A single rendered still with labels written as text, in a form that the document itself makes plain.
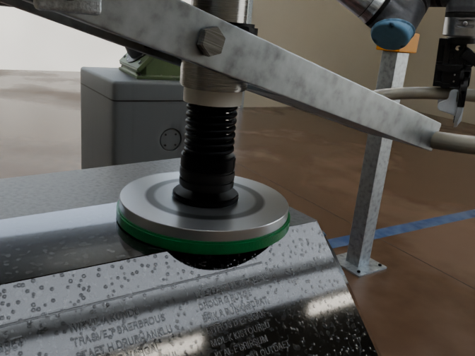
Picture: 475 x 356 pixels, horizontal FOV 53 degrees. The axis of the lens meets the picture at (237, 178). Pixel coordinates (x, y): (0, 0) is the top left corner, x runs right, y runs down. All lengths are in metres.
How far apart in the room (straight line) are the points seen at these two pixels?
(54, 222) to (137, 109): 1.00
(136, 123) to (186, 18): 1.12
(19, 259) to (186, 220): 0.17
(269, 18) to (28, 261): 6.27
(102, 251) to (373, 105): 0.42
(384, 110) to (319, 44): 6.52
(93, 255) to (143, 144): 1.11
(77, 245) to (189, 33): 0.25
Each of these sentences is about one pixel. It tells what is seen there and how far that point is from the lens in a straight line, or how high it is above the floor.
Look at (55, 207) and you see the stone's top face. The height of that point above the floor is 0.81.
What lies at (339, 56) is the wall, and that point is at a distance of 7.53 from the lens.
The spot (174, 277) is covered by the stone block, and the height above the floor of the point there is 0.78.
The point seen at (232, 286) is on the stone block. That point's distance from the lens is 0.55.
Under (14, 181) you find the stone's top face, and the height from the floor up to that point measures 0.81.
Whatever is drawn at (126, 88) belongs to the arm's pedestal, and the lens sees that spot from 1.55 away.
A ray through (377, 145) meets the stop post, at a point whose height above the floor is 0.60.
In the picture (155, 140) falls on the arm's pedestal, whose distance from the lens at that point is 1.62.
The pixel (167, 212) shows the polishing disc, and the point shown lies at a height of 0.83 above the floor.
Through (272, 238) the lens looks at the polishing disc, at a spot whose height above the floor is 0.82.
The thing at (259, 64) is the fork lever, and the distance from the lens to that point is 0.54.
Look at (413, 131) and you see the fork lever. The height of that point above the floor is 0.91.
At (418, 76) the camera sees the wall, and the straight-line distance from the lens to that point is 8.30.
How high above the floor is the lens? 1.04
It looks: 18 degrees down
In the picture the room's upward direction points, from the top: 5 degrees clockwise
